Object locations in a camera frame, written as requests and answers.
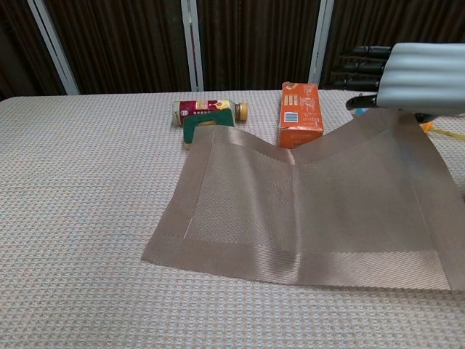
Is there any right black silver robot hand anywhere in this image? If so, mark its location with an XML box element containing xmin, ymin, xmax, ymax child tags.
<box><xmin>328</xmin><ymin>42</ymin><xmax>465</xmax><ymax>123</ymax></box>

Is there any brown woven placemat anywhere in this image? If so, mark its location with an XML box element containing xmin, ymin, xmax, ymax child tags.
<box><xmin>141</xmin><ymin>107</ymin><xmax>465</xmax><ymax>292</ymax></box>

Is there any yellow tape measure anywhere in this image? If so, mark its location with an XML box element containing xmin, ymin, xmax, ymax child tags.
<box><xmin>419</xmin><ymin>116</ymin><xmax>465</xmax><ymax>143</ymax></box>

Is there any dark pleated partition panel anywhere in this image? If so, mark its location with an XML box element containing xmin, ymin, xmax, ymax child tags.
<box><xmin>319</xmin><ymin>0</ymin><xmax>465</xmax><ymax>90</ymax></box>
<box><xmin>43</xmin><ymin>0</ymin><xmax>192</xmax><ymax>95</ymax></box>
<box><xmin>0</xmin><ymin>0</ymin><xmax>68</xmax><ymax>101</ymax></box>
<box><xmin>195</xmin><ymin>0</ymin><xmax>323</xmax><ymax>92</ymax></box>

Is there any orange carton box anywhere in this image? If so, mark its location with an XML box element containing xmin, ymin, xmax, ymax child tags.
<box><xmin>278</xmin><ymin>81</ymin><xmax>325</xmax><ymax>149</ymax></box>

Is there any red Costa coffee bottle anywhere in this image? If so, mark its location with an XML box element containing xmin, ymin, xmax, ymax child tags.
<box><xmin>172</xmin><ymin>99</ymin><xmax>250</xmax><ymax>127</ymax></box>

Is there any green yellow sponge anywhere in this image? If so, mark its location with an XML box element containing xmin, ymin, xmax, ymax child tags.
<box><xmin>182</xmin><ymin>108</ymin><xmax>237</xmax><ymax>152</ymax></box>

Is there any beige woven tablecloth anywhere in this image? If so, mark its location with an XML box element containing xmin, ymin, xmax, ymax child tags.
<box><xmin>0</xmin><ymin>88</ymin><xmax>465</xmax><ymax>349</ymax></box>

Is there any grey metal partition post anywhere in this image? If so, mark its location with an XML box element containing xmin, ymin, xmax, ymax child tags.
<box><xmin>307</xmin><ymin>0</ymin><xmax>335</xmax><ymax>90</ymax></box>
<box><xmin>27</xmin><ymin>0</ymin><xmax>80</xmax><ymax>96</ymax></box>
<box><xmin>180</xmin><ymin>0</ymin><xmax>205</xmax><ymax>92</ymax></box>

